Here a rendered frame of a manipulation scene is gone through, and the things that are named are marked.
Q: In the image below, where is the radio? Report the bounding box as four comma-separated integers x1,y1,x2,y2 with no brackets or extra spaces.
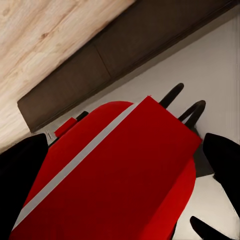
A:
8,83,206,240

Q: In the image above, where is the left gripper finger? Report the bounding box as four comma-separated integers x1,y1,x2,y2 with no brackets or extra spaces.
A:
190,216,232,240

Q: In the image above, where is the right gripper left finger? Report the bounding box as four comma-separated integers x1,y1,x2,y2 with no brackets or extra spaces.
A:
0,133,49,240

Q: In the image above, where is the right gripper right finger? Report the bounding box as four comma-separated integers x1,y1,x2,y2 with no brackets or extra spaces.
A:
202,133,240,218

